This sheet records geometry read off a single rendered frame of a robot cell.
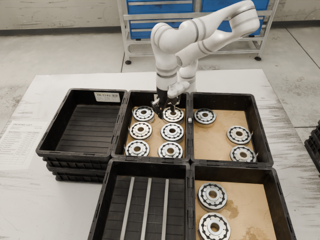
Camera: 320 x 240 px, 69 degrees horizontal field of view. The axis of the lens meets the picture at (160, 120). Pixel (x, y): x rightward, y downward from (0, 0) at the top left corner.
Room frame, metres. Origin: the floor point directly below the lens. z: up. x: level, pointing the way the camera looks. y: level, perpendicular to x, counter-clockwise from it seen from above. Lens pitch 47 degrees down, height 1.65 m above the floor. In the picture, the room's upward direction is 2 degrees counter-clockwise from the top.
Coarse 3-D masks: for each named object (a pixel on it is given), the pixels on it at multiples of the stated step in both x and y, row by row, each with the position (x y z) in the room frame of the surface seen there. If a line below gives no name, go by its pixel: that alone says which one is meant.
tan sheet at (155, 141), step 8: (184, 112) 0.82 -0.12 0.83; (160, 120) 0.77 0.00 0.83; (184, 120) 0.77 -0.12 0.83; (152, 128) 0.73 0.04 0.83; (160, 128) 0.72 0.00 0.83; (184, 128) 0.72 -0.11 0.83; (128, 136) 0.68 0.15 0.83; (152, 136) 0.68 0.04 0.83; (160, 136) 0.68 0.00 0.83; (184, 136) 0.67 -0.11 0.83; (152, 144) 0.63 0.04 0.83; (160, 144) 0.63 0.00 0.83; (184, 144) 0.62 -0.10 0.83; (152, 152) 0.59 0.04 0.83; (184, 152) 0.58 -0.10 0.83
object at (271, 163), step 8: (192, 96) 0.83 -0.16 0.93; (248, 96) 0.82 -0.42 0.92; (192, 104) 0.77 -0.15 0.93; (256, 104) 0.76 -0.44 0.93; (192, 112) 0.72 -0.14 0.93; (256, 112) 0.71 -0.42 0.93; (192, 120) 0.67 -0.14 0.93; (192, 128) 0.63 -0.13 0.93; (192, 136) 0.59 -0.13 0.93; (264, 136) 0.57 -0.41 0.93; (192, 144) 0.56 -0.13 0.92; (264, 144) 0.54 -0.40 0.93; (192, 152) 0.51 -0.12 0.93; (192, 160) 0.47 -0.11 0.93; (200, 160) 0.47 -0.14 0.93; (208, 160) 0.47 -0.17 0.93; (216, 160) 0.47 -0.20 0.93; (224, 160) 0.47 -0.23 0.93; (272, 160) 0.46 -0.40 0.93
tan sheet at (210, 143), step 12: (216, 120) 0.76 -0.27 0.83; (228, 120) 0.76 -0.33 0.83; (240, 120) 0.75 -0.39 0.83; (204, 132) 0.69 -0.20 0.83; (216, 132) 0.69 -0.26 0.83; (204, 144) 0.62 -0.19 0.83; (216, 144) 0.62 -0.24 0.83; (228, 144) 0.61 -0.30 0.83; (204, 156) 0.56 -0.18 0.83; (216, 156) 0.56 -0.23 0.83; (228, 156) 0.55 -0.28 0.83
